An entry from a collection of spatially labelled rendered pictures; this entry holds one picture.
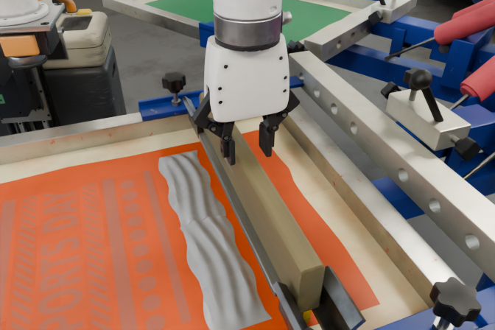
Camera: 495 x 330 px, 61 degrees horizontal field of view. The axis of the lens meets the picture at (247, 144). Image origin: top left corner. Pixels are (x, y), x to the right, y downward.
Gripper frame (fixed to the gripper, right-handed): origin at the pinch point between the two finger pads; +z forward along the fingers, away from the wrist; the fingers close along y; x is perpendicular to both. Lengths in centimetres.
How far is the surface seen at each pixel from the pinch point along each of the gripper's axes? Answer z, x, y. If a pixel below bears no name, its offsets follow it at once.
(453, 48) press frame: 5, -27, -60
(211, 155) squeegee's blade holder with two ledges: 8.7, -10.4, 2.5
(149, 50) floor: 108, -297, -21
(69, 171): 12.7, -19.7, 25.4
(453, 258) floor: 108, -36, -105
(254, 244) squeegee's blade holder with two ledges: 8.7, 9.7, 2.6
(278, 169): 12.7, -7.7, -8.6
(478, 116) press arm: 4.1, 0.2, -41.2
